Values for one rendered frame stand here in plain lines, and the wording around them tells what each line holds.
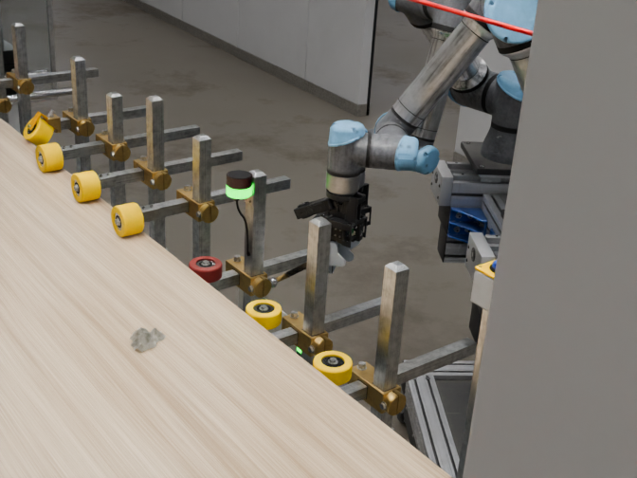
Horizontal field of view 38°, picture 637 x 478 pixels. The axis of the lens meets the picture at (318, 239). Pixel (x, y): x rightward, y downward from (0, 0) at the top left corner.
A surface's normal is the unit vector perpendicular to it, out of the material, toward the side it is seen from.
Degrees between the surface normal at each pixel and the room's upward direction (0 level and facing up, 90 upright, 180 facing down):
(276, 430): 0
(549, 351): 90
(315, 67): 90
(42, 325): 0
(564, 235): 90
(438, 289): 0
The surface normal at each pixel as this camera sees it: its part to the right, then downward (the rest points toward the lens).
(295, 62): -0.83, 0.19
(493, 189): 0.07, 0.44
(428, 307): 0.06, -0.90
